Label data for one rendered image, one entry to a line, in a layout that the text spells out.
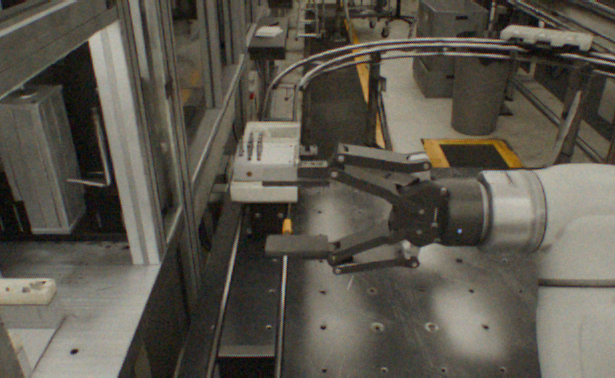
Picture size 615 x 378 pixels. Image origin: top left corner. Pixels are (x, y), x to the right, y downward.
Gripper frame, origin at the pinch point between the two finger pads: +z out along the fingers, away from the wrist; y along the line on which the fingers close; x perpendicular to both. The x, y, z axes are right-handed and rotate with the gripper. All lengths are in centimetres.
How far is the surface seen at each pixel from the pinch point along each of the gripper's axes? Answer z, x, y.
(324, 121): -12, -299, -110
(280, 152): 4, -56, -19
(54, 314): 32.0, -4.2, -18.6
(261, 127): 10, -80, -23
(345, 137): -25, -272, -110
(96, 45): 24.9, -18.5, 13.7
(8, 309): 37.5, -3.6, -17.1
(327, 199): -7, -78, -44
